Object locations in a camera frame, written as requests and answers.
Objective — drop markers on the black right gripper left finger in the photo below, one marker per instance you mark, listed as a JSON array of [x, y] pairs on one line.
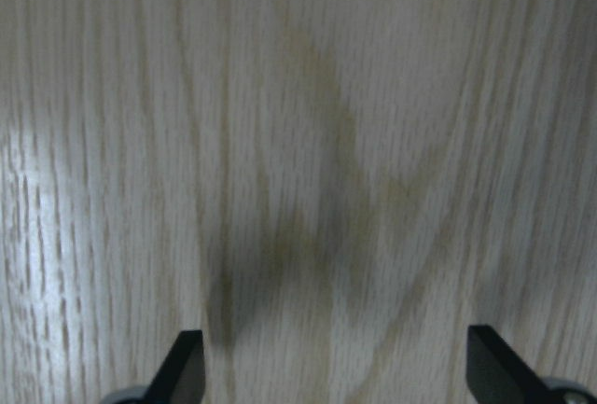
[[181, 376]]

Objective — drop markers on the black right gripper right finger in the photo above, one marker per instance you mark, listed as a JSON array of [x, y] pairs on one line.
[[496, 374]]

